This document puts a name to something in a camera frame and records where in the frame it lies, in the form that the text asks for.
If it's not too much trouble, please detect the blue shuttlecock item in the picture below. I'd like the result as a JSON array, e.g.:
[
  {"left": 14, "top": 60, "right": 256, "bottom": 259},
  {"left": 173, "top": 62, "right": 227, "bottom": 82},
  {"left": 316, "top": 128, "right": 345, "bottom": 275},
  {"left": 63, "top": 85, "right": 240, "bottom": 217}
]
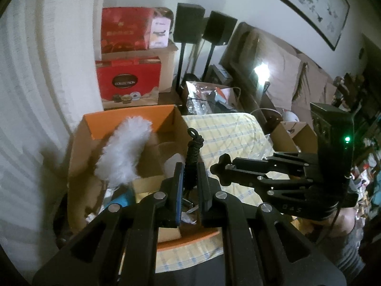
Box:
[{"left": 103, "top": 188, "right": 136, "bottom": 209}]

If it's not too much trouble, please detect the white square charger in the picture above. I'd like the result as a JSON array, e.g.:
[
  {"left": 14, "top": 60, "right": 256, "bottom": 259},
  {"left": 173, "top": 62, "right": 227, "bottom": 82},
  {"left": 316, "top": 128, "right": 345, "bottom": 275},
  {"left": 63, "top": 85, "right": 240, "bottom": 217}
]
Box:
[{"left": 163, "top": 153, "right": 185, "bottom": 178}]

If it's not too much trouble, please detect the black braided keychain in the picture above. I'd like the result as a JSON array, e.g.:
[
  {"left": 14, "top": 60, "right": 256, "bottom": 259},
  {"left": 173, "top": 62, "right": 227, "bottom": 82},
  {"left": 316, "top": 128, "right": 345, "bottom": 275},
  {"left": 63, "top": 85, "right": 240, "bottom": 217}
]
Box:
[{"left": 183, "top": 127, "right": 204, "bottom": 200}]

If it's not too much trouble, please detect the orange cardboard box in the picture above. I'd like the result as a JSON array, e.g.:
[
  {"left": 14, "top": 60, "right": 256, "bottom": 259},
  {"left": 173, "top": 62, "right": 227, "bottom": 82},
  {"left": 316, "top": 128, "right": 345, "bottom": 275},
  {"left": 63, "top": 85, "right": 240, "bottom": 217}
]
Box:
[{"left": 66, "top": 104, "right": 224, "bottom": 251}]

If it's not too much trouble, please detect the white feather duster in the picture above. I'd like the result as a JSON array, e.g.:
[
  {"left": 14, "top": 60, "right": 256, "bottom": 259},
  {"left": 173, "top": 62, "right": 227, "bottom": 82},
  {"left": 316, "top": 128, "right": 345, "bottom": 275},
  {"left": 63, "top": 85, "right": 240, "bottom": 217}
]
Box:
[{"left": 94, "top": 116, "right": 152, "bottom": 189}]

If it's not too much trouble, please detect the brown cardboard box right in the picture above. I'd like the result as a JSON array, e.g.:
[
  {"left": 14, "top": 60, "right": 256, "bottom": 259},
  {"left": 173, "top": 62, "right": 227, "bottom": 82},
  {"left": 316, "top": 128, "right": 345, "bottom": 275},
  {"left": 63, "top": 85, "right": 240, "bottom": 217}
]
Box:
[{"left": 270, "top": 121, "right": 318, "bottom": 154}]

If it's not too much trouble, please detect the beige pillow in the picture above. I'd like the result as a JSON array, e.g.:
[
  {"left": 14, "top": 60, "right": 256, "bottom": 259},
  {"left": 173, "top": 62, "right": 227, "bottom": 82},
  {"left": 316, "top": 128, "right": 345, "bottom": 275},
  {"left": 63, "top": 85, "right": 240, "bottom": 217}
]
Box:
[{"left": 254, "top": 33, "right": 302, "bottom": 110}]

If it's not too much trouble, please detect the bright bedside lamp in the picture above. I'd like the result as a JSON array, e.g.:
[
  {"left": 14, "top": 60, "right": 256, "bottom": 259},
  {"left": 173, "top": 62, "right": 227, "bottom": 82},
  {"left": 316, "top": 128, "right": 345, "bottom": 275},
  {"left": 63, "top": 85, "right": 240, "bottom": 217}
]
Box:
[{"left": 254, "top": 63, "right": 271, "bottom": 91}]

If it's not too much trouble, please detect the box of clutter bedside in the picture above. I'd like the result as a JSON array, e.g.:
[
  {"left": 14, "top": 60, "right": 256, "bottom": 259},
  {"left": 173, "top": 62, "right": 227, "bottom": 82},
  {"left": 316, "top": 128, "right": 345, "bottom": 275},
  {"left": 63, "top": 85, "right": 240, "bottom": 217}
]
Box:
[{"left": 182, "top": 81, "right": 243, "bottom": 115}]

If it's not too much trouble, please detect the red chocolate collection bag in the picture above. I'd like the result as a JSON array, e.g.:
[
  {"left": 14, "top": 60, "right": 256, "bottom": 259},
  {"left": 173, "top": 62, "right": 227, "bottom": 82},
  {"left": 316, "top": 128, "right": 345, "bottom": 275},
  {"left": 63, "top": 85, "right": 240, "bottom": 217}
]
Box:
[{"left": 95, "top": 57, "right": 161, "bottom": 109}]

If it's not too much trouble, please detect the black speaker right on stand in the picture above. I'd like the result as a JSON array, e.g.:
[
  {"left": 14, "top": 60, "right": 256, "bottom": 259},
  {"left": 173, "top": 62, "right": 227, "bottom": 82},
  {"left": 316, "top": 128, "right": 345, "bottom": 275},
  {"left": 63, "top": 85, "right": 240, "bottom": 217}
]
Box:
[{"left": 201, "top": 11, "right": 237, "bottom": 81}]

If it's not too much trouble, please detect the black speaker on stand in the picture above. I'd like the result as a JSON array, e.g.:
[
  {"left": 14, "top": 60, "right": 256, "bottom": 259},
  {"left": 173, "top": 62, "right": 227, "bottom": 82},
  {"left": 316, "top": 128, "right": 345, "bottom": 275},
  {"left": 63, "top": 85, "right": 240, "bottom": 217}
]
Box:
[
  {"left": 173, "top": 3, "right": 205, "bottom": 97},
  {"left": 201, "top": 11, "right": 237, "bottom": 81}
]

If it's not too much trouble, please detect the black speaker left on stand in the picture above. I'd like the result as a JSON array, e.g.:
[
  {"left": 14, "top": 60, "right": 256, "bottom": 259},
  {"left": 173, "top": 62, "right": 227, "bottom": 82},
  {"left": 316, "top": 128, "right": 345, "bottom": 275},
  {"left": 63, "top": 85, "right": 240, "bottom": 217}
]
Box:
[{"left": 173, "top": 3, "right": 205, "bottom": 97}]

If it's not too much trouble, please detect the pink tissue pack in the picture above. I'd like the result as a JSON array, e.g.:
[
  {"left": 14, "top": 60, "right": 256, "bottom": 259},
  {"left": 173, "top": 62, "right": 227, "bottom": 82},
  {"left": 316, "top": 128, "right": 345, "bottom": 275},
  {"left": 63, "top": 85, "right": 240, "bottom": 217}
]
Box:
[{"left": 149, "top": 17, "right": 171, "bottom": 49}]

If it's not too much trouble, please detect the red gift bag upper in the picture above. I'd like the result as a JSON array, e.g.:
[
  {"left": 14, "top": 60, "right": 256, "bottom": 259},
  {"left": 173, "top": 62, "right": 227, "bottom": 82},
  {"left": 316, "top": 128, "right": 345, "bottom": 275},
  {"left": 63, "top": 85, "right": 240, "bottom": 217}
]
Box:
[{"left": 101, "top": 7, "right": 154, "bottom": 54}]

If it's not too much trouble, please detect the framed wall painting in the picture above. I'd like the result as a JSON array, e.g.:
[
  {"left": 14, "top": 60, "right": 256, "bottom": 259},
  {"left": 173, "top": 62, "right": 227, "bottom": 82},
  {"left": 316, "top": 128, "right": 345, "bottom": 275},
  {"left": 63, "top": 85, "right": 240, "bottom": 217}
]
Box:
[{"left": 249, "top": 0, "right": 351, "bottom": 51}]

